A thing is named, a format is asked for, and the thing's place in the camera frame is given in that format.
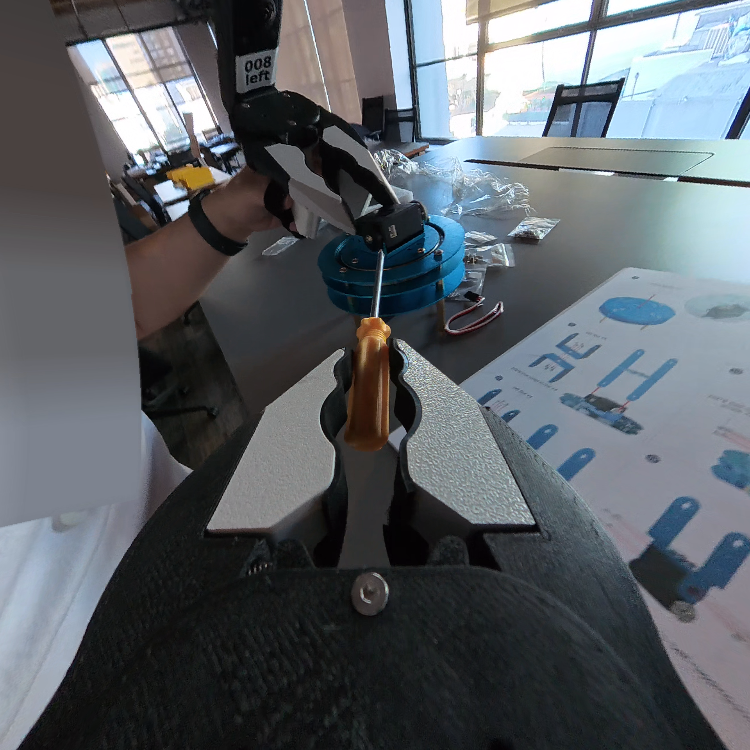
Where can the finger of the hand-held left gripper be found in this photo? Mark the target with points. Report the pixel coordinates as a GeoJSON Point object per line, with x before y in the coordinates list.
{"type": "Point", "coordinates": [351, 149]}
{"type": "Point", "coordinates": [316, 193]}

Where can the printed assembly instruction manual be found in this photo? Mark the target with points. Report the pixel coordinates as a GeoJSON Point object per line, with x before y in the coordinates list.
{"type": "Point", "coordinates": [691, 328]}

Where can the plastic bag of small nuts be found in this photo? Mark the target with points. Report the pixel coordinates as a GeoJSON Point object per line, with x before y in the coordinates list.
{"type": "Point", "coordinates": [489, 256]}

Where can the black servo motor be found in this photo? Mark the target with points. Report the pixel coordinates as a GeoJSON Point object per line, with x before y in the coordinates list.
{"type": "Point", "coordinates": [392, 225]}

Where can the white labelled bag of screws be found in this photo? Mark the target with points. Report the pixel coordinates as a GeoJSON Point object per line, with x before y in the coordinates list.
{"type": "Point", "coordinates": [280, 247]}

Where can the plastic bag of few screws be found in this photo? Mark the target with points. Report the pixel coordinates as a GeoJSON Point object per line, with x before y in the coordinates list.
{"type": "Point", "coordinates": [480, 237]}

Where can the black office chair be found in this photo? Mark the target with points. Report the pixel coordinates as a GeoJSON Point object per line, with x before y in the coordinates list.
{"type": "Point", "coordinates": [398, 123]}
{"type": "Point", "coordinates": [583, 111]}

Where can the plastic bag of large screws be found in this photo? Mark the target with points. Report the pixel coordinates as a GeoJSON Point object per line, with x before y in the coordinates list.
{"type": "Point", "coordinates": [533, 228]}

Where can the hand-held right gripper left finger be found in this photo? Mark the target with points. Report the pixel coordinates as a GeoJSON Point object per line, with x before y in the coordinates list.
{"type": "Point", "coordinates": [275, 463]}

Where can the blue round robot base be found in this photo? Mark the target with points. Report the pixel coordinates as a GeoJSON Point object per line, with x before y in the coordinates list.
{"type": "Point", "coordinates": [404, 281]}

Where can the crumpled clear plastic wrap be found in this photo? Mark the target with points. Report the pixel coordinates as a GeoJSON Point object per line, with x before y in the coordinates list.
{"type": "Point", "coordinates": [469, 187]}

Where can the person's left hand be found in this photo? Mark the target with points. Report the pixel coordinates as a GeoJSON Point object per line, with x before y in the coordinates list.
{"type": "Point", "coordinates": [246, 202]}

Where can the black wristband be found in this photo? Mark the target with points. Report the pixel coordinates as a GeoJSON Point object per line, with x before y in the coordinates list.
{"type": "Point", "coordinates": [214, 228]}

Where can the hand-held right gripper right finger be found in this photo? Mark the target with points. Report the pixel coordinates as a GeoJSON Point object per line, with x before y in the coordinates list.
{"type": "Point", "coordinates": [469, 463]}

